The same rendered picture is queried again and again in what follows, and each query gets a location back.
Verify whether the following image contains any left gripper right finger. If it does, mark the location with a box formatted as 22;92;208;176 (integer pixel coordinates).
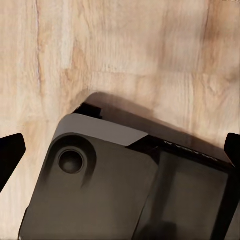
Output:
224;132;240;173

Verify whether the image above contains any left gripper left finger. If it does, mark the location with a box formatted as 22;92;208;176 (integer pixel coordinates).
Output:
0;133;26;193

